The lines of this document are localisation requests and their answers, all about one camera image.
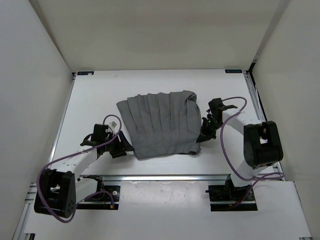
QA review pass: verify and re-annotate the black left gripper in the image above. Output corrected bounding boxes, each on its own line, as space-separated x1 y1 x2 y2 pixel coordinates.
102 130 134 158

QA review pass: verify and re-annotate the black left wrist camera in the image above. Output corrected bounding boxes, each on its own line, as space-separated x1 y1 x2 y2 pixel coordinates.
91 123 109 142

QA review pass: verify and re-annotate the blue left corner label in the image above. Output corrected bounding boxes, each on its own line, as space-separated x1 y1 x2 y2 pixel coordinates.
77 71 95 76

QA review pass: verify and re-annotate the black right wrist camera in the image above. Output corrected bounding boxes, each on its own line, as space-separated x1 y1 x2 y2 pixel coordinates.
208 98 225 114

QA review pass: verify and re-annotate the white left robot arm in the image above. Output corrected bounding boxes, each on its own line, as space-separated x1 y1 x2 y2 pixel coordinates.
34 130 135 224

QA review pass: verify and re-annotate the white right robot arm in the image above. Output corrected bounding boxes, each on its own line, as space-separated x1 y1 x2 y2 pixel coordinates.
197 96 284 200

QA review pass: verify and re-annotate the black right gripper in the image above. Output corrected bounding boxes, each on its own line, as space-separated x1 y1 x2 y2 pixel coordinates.
196 117 225 144

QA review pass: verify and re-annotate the aluminium frame rail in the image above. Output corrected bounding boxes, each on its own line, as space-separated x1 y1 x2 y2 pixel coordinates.
243 71 286 181

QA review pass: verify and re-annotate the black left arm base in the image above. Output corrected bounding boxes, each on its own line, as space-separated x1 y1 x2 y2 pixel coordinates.
75 175 121 211

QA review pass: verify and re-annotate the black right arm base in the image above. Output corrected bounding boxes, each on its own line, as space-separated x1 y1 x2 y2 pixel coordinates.
205 175 258 212

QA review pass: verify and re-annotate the blue corner label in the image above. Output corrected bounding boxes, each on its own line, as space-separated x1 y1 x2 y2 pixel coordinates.
225 69 243 74
77 71 95 76

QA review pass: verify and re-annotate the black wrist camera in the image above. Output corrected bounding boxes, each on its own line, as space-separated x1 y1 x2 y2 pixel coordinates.
91 123 109 142
208 98 225 114

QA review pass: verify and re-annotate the grey pleated skirt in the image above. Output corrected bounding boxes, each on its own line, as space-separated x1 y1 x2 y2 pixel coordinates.
116 90 202 160

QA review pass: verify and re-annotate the blue right corner label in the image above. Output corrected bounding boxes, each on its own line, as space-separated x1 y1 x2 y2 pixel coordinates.
225 69 243 74

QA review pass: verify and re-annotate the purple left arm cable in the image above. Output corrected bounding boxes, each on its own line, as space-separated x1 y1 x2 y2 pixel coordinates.
36 114 123 223

